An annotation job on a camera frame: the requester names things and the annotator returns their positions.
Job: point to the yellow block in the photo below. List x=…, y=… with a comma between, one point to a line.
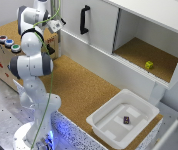
x=149, y=65

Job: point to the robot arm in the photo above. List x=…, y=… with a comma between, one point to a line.
x=31, y=65

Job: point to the white cabinet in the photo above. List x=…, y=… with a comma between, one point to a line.
x=99, y=65

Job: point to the purple block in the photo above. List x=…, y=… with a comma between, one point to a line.
x=126, y=119

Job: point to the white plastic box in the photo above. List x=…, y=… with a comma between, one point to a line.
x=104, y=125

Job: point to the green button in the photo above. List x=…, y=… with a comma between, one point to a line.
x=15, y=47

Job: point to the red button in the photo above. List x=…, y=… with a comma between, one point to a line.
x=2, y=39

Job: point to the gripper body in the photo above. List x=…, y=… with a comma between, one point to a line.
x=55, y=25

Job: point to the white sliding door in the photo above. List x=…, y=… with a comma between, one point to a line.
x=99, y=23

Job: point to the blue button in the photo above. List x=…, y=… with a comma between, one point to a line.
x=9, y=42

